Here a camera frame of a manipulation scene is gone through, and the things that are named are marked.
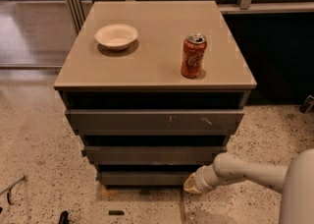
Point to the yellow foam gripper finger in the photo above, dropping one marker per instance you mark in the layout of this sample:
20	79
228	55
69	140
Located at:
190	185

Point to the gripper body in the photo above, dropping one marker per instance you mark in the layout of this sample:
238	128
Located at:
202	178

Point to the grey bottom drawer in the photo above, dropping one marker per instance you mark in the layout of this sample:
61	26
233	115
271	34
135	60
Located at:
133	178

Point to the grey drawer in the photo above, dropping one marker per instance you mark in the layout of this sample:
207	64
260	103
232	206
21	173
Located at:
154	122
133	178
151	155

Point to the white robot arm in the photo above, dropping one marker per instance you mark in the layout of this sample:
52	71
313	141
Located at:
294	182

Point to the grey top drawer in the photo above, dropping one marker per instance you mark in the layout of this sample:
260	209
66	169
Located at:
154	122

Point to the grey middle drawer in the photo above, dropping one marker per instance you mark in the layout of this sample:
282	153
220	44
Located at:
151	155

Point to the grey drawer cabinet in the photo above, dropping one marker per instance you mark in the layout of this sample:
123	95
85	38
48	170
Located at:
147	75

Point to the small black floor block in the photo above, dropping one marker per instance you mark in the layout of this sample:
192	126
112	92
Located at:
116	212

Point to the dark object right edge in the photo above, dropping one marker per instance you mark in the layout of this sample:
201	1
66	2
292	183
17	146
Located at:
307	105

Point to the black object bottom edge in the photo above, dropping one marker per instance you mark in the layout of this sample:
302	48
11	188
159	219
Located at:
64	218

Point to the red soda can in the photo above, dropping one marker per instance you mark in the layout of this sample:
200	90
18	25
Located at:
194	47

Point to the white paper bowl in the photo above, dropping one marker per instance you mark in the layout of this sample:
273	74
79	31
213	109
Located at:
116	37

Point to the metal rod tool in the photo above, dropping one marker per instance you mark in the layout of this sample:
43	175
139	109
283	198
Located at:
7	191

